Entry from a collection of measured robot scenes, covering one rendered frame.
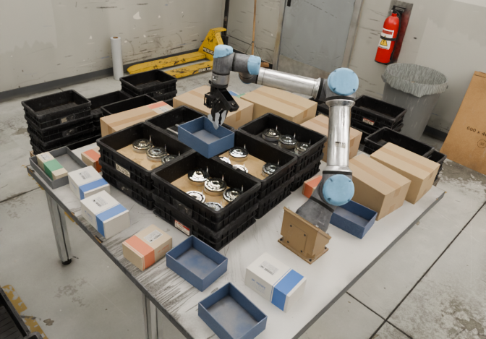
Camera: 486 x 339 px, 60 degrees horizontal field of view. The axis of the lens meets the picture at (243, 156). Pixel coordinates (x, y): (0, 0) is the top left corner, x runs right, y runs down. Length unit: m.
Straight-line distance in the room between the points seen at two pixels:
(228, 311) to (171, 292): 0.23
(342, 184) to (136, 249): 0.84
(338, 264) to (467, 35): 3.07
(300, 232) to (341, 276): 0.24
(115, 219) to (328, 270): 0.93
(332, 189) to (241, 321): 0.59
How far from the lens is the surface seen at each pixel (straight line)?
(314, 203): 1.79
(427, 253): 3.25
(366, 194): 2.15
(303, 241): 1.81
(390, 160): 2.38
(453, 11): 4.52
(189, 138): 1.81
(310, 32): 5.28
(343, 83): 1.70
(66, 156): 2.51
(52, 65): 5.09
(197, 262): 1.80
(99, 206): 1.97
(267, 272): 1.67
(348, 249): 1.98
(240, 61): 1.73
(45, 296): 2.73
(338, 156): 1.67
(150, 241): 1.79
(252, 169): 2.12
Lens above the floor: 2.01
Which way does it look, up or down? 32 degrees down
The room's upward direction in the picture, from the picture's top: 5 degrees clockwise
